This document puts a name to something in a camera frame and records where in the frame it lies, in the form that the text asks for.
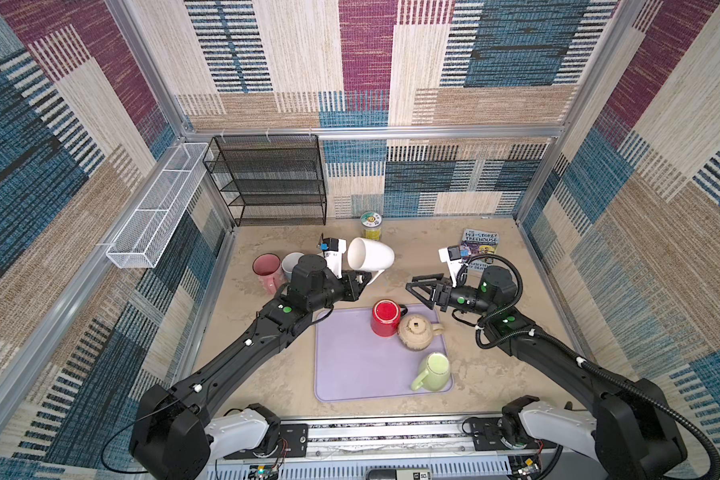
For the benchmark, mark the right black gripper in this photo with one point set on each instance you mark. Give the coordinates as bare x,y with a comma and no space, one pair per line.
442,291

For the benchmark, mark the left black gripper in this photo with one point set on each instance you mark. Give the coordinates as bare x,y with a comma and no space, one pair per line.
350,287

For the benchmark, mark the white mug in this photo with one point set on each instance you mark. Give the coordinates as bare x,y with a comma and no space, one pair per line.
369,256

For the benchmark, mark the red mug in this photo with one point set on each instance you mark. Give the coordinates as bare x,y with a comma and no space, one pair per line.
386,317

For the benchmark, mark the blue flowered mug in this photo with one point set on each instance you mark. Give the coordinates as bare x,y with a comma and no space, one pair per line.
289,262

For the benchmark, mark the pink patterned mug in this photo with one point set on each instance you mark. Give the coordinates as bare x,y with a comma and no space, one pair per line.
268,269

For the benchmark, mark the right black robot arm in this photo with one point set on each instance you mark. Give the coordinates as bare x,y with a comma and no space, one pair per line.
627,426

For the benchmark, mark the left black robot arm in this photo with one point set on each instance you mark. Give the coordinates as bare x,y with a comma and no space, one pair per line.
176,435

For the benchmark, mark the light green mug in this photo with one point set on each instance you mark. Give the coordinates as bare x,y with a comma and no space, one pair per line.
434,373

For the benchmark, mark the colourful paperback book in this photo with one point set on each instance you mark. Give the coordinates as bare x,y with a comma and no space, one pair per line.
475,242

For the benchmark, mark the lavender plastic tray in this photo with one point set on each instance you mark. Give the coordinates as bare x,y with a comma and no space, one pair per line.
353,363

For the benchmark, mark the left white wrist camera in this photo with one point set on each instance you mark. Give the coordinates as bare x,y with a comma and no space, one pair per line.
333,250

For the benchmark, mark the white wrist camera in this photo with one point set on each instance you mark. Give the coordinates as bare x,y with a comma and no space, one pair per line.
333,250
456,262

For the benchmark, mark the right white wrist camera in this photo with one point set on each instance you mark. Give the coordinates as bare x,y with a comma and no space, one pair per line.
456,262

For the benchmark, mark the black wire shelf rack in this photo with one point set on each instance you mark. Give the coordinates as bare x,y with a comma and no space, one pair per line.
269,180

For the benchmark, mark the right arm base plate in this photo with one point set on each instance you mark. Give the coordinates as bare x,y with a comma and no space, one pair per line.
489,434

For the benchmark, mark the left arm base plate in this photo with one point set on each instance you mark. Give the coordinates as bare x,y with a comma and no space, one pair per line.
286,441

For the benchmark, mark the white wire mesh basket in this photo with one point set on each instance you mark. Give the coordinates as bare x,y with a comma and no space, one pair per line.
141,242

